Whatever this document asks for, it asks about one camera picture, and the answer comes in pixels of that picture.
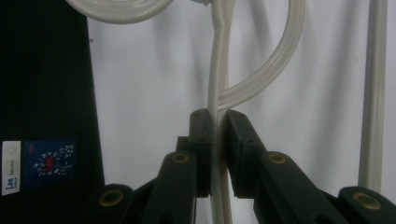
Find white table sheet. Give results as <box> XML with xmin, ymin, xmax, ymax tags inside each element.
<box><xmin>86</xmin><ymin>0</ymin><xmax>396</xmax><ymax>224</ymax></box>

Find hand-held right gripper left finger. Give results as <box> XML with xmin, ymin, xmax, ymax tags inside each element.
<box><xmin>140</xmin><ymin>107</ymin><xmax>217</xmax><ymax>224</ymax></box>

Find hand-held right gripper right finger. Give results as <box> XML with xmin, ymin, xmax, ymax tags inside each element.
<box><xmin>224</xmin><ymin>109</ymin><xmax>341</xmax><ymax>224</ymax></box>

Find black surface with blue label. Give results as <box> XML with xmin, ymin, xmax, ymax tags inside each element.
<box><xmin>0</xmin><ymin>0</ymin><xmax>106</xmax><ymax>224</ymax></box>

